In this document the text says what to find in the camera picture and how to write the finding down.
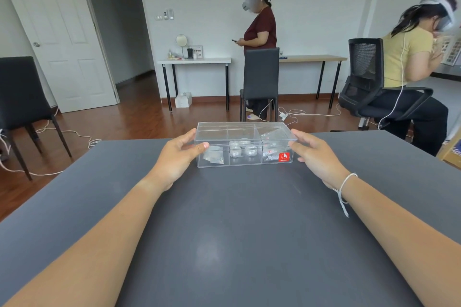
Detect black dining chair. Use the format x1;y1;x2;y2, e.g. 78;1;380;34
0;56;73;182
239;47;281;123

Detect grey table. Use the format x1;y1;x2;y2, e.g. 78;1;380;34
430;65;461;83

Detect clear plastic organizer box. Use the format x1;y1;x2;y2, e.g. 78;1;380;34
194;121;300;168

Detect white box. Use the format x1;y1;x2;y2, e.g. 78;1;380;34
175;92;193;108

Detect cardboard box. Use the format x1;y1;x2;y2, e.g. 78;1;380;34
436;126;461;169

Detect person's left hand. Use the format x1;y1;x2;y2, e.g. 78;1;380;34
146;130;210;192

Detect white power cable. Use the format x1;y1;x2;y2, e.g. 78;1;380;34
259;99;343;126

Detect black mesh office chair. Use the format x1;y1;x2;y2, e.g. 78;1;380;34
338;38;434;130

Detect colour sample board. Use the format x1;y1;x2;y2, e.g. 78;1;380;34
437;34;461;66

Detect wooden top table black legs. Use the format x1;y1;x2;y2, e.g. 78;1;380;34
279;54;348;110

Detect long white floor cable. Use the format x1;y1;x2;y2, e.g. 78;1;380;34
0;108;103;177

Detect person's right hand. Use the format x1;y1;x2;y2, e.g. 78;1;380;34
288;129;352;192

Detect white string bracelet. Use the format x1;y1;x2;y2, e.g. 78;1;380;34
333;172;358;218

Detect white table black legs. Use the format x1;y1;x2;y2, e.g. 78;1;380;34
157;57;232;114

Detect person's left forearm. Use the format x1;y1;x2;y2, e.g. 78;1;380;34
0;175;171;307

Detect white headset cable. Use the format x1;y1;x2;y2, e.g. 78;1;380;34
377;28;408;131

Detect round standing mirror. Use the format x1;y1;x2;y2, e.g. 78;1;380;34
175;34;188;59

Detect person's right forearm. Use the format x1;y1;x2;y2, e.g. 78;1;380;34
333;174;461;307

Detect white panel door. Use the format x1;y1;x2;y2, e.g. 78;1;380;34
0;0;120;114

